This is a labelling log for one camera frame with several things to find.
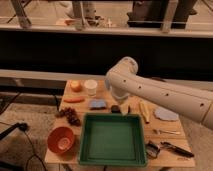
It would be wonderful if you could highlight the yellow red apple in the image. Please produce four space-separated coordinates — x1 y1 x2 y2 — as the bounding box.
70 80 82 92

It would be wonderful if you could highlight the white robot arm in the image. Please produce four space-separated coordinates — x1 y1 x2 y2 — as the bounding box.
106 57 213 130

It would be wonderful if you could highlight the red bowl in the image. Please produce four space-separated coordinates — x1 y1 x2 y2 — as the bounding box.
47 127 75 155

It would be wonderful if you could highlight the black rectangular block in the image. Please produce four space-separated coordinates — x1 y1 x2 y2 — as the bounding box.
111 105 121 113

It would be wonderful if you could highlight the blue sponge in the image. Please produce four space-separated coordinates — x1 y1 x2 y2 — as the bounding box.
89 99 107 110

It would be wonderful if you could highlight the green plastic tray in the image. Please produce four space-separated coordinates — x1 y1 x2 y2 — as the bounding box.
78 113 147 167

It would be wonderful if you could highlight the white cup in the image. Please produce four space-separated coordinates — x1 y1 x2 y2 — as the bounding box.
84 79 98 96

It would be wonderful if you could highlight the metal fork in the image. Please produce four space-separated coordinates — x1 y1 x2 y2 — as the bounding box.
153 129 181 135

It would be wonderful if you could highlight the orange carrot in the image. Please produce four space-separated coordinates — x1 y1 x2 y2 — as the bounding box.
63 97 85 103

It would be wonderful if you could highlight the bunch of dark grapes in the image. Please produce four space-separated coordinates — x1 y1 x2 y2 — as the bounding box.
55 107 81 126

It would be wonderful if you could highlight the black cable with stand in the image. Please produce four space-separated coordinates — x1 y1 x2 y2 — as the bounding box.
0 121 48 171

